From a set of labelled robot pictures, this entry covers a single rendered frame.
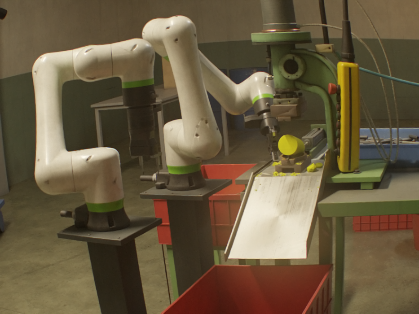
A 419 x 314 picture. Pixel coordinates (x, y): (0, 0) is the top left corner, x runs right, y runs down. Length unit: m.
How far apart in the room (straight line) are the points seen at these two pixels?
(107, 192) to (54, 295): 2.20
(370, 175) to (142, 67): 0.84
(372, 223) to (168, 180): 2.56
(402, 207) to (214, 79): 0.97
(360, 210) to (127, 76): 0.81
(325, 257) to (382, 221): 2.79
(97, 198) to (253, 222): 0.49
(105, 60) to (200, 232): 0.99
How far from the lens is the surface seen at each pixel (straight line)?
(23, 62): 8.38
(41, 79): 2.34
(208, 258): 2.77
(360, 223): 5.01
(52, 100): 2.30
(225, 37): 11.19
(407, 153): 2.57
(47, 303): 4.16
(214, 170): 3.50
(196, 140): 2.47
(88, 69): 1.94
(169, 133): 2.62
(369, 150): 2.59
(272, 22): 2.37
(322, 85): 2.39
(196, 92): 2.45
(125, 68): 1.95
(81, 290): 4.34
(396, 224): 4.99
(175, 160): 2.63
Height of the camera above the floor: 1.50
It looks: 10 degrees down
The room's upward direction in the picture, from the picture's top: 5 degrees counter-clockwise
